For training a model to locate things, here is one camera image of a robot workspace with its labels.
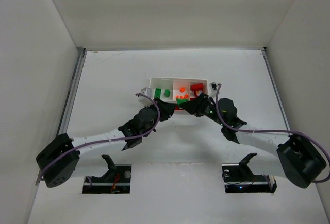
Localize green 2x4 lego brick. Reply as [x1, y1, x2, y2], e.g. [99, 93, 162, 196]
[154, 88, 161, 98]

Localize red lego brick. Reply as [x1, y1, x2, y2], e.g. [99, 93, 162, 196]
[175, 105, 185, 111]

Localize small green lego brick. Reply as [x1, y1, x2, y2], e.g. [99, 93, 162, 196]
[164, 89, 171, 98]

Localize aluminium left table rail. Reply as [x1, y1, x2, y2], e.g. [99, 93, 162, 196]
[36, 47, 86, 188]

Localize aluminium table rail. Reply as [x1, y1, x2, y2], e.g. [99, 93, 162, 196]
[36, 47, 86, 188]
[261, 47, 290, 130]

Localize red lego with flower sticker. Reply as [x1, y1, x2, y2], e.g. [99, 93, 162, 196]
[194, 90, 203, 98]

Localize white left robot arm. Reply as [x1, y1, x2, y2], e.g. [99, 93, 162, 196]
[36, 98, 177, 188]

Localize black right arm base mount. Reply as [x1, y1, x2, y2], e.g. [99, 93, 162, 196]
[222, 153, 277, 194]

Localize aluminium right table rail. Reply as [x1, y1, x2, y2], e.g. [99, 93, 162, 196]
[261, 47, 290, 130]

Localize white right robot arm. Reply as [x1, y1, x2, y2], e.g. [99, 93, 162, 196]
[180, 94, 329, 188]

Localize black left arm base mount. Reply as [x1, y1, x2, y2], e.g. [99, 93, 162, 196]
[82, 155, 131, 194]

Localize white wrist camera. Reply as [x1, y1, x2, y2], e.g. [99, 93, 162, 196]
[209, 82, 221, 98]
[136, 87, 153, 106]

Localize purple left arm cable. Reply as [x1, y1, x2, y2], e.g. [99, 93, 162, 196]
[40, 92, 163, 181]

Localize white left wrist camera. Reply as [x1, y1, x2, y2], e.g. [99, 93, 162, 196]
[136, 87, 153, 106]

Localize white three-compartment plastic container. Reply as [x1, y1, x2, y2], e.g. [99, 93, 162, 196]
[149, 77, 209, 115]

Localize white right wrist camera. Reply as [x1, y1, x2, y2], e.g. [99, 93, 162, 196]
[209, 82, 221, 98]

